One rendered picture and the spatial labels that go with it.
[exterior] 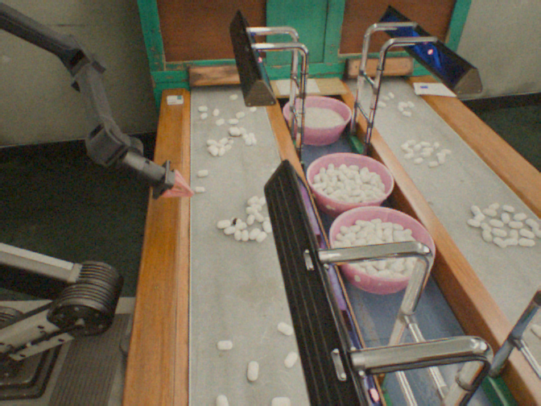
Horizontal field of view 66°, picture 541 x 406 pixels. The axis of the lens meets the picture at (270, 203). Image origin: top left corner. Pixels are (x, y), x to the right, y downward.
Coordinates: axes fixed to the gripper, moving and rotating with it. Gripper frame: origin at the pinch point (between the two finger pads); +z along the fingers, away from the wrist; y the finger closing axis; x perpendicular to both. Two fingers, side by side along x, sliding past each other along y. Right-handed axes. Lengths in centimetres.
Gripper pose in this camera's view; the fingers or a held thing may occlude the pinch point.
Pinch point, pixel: (189, 193)
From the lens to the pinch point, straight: 113.4
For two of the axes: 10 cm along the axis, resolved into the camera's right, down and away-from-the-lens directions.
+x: -6.4, 6.5, 4.2
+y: -1.4, -6.3, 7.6
